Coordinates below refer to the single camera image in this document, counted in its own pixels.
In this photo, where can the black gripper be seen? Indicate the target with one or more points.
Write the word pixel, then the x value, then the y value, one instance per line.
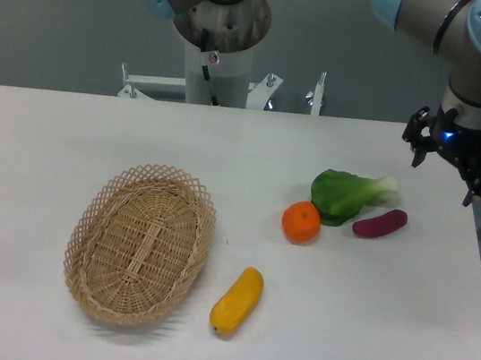
pixel 457 144

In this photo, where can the yellow mango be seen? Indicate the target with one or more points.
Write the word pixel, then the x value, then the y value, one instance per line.
pixel 235 306

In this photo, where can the white metal base frame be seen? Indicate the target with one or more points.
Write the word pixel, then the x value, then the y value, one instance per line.
pixel 170 88

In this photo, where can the purple sweet potato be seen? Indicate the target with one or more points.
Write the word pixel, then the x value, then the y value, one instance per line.
pixel 382 225

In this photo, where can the green bok choy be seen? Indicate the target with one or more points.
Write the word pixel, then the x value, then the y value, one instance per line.
pixel 340 196

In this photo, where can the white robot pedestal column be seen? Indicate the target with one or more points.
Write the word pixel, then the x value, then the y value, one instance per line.
pixel 215 78

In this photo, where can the orange tangerine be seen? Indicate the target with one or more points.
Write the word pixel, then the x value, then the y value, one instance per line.
pixel 301 222

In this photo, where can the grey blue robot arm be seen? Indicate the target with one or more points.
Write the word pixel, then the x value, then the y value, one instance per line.
pixel 216 29

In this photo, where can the woven wicker basket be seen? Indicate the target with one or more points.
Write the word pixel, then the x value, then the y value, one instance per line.
pixel 140 245

